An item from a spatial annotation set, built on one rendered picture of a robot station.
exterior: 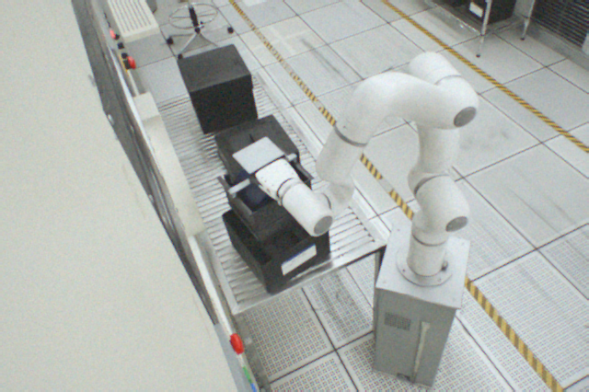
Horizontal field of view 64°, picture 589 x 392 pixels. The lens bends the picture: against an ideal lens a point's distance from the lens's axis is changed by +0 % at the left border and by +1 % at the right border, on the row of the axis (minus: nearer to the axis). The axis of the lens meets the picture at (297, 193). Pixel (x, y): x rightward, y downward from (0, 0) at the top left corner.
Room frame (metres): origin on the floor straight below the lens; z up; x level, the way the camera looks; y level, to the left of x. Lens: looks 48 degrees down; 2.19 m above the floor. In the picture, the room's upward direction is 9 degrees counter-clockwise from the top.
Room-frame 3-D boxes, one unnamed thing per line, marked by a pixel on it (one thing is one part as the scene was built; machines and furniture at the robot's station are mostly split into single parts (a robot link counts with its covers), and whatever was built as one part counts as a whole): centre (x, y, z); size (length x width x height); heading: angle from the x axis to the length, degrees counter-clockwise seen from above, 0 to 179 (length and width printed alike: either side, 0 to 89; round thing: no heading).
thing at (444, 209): (0.84, -0.40, 1.07); 0.19 x 0.12 x 0.24; 9
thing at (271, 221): (1.03, 0.09, 1.08); 0.24 x 0.20 x 0.32; 118
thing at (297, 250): (1.02, 0.09, 0.85); 0.28 x 0.28 x 0.17; 28
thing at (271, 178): (0.93, 0.05, 1.22); 0.11 x 0.10 x 0.07; 29
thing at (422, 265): (0.87, -0.40, 0.85); 0.19 x 0.19 x 0.18
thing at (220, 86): (1.89, 0.30, 0.89); 0.29 x 0.29 x 0.25; 15
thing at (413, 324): (0.87, -0.40, 0.38); 0.28 x 0.28 x 0.76; 64
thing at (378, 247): (1.49, 0.20, 0.38); 1.30 x 0.60 x 0.76; 19
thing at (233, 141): (1.51, 0.15, 0.83); 0.29 x 0.29 x 0.13; 19
